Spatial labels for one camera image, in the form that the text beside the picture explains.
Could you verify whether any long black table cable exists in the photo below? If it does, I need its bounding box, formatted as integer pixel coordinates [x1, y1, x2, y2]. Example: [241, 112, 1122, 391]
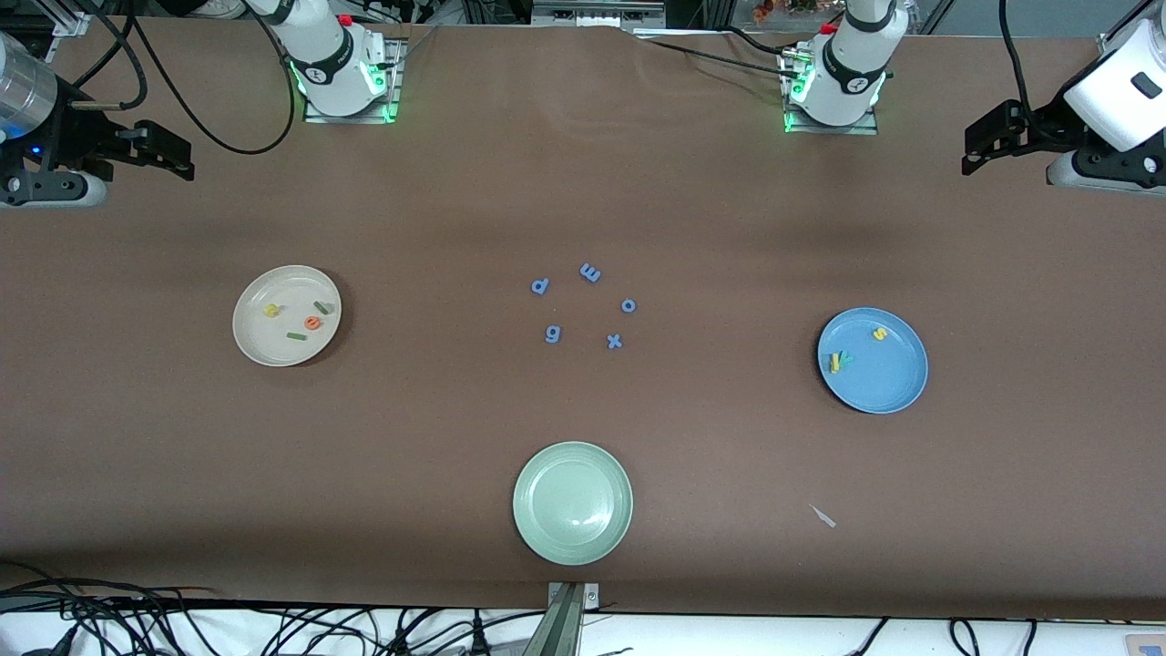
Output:
[635, 35, 803, 78]

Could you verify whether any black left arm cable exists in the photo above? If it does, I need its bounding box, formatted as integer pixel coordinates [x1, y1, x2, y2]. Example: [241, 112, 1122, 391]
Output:
[999, 0, 1041, 112]

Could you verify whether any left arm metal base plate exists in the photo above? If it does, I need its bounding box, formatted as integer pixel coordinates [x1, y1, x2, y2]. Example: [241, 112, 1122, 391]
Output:
[782, 50, 880, 136]

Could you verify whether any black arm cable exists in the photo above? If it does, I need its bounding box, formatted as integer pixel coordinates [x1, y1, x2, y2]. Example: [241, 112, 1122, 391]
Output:
[999, 0, 1041, 112]
[68, 0, 297, 156]

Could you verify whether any brown table cover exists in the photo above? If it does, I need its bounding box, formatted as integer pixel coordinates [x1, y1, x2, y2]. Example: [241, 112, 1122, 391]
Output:
[0, 14, 1166, 620]

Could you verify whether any blue plate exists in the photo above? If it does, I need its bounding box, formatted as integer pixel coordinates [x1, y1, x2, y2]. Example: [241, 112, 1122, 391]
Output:
[816, 306, 930, 415]

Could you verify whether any short black table cable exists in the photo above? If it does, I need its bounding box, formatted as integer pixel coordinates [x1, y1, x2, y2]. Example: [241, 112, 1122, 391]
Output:
[711, 26, 812, 57]

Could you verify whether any beige brown plate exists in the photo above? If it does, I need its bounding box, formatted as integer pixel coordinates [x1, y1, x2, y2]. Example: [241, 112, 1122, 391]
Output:
[231, 264, 343, 368]

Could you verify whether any pale green plate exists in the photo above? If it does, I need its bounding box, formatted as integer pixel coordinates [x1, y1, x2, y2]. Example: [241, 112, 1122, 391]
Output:
[512, 441, 634, 567]

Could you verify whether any aluminium frame profile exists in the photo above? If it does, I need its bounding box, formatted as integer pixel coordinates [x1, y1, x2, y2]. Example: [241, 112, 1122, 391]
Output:
[46, 0, 92, 37]
[1098, 0, 1153, 60]

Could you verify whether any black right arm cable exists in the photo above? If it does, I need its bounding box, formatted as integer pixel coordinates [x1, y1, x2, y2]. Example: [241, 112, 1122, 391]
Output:
[68, 0, 297, 156]

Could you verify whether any grey power strip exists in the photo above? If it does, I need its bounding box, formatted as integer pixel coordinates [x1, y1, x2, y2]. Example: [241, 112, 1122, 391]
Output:
[531, 0, 666, 28]

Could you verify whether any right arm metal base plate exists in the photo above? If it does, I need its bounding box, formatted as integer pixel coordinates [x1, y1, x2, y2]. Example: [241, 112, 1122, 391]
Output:
[303, 36, 402, 124]

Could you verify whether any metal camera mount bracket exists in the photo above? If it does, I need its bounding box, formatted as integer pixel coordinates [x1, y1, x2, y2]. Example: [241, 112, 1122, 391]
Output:
[519, 581, 600, 656]

